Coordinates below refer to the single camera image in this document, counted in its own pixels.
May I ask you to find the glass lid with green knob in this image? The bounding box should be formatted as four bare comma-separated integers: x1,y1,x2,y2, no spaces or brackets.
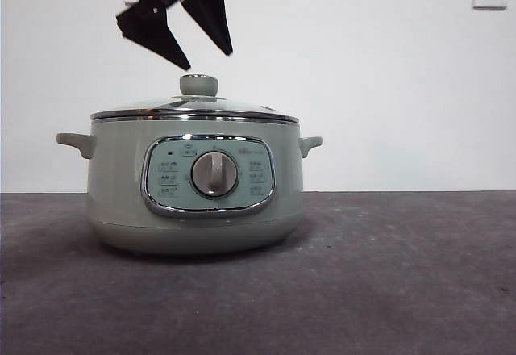
89,73,302,124

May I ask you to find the green electric cooking pot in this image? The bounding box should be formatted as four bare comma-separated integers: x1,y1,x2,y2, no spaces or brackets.
55,111,323,256

